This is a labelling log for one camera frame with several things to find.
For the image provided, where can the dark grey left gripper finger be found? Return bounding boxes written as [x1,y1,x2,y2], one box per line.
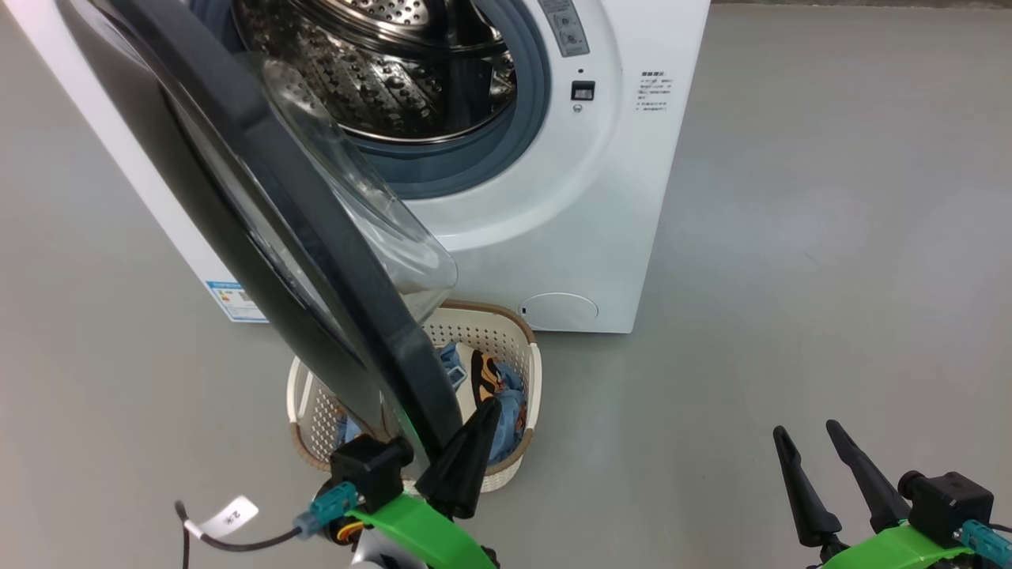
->
[417,398,503,520]

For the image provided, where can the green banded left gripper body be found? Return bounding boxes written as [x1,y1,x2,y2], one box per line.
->
[346,493,499,569]

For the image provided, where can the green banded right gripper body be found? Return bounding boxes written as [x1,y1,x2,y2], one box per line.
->
[806,526,977,569]

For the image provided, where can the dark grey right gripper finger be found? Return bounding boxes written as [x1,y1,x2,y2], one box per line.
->
[825,420,912,533]
[772,425,843,548]

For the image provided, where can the blue bear print pyjama garment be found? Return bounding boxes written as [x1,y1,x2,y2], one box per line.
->
[336,341,529,465]

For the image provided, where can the black round glass washer door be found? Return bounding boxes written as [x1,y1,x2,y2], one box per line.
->
[55,0,463,475]

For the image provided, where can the white front-load washing machine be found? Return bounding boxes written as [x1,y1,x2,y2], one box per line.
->
[4,0,711,334]

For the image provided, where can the cream perforated laundry basket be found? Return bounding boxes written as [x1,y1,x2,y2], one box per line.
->
[286,300,543,495]

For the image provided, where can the round white filter cover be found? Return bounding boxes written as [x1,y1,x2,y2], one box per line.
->
[519,292,599,325]

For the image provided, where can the blue energy label sticker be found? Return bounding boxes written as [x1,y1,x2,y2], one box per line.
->
[206,281,268,323]

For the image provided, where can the printed text notice label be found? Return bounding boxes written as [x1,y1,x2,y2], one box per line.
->
[636,70,674,113]

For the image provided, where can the grey warning pictogram sticker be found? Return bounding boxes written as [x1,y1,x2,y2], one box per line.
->
[538,0,591,58]

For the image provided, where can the black cable with teal connector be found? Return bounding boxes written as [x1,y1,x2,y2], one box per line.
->
[961,519,1012,563]
[176,484,358,569]

